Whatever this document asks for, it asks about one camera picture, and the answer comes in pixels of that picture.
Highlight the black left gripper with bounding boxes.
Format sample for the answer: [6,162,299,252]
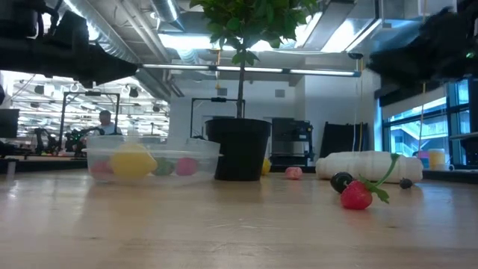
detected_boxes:
[33,37,140,90]

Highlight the yellow toy lemon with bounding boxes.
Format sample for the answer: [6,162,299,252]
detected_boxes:
[109,143,158,179]

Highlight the small red toy strawberry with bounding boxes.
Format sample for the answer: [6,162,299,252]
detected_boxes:
[89,159,113,176]

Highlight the red toy strawberry green leaves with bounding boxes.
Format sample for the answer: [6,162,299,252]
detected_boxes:
[152,156,176,177]

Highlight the clear plastic tupperware container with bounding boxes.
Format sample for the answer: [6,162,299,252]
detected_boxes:
[81,134,224,187]

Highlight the pink toy raspberry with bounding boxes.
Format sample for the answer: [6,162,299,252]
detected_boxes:
[175,156,199,177]
[285,166,303,181]

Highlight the dark grape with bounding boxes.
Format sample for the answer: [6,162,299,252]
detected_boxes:
[329,171,354,194]

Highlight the red toy strawberry long stem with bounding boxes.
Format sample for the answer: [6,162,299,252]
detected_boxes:
[339,152,400,211]

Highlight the green plant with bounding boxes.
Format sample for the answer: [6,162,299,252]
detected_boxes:
[188,0,320,183]

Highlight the person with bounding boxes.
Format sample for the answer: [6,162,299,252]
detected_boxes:
[95,109,123,136]

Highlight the yellow cup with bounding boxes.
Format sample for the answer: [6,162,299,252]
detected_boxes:
[428,148,447,171]

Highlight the black panel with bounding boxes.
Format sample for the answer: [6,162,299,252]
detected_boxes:
[319,121,370,158]

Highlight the black background monitor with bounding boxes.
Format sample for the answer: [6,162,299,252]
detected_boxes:
[0,108,19,139]

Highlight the white plaid folded cloth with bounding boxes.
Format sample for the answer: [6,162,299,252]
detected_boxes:
[315,150,424,184]

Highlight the long ceiling light bar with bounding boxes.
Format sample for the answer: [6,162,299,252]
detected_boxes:
[140,62,362,78]

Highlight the black machine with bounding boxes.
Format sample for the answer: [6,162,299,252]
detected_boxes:
[270,117,315,168]

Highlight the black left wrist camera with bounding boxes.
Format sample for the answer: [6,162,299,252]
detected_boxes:
[55,10,91,49]

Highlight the black metal rig frame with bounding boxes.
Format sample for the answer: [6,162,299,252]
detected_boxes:
[59,90,121,134]

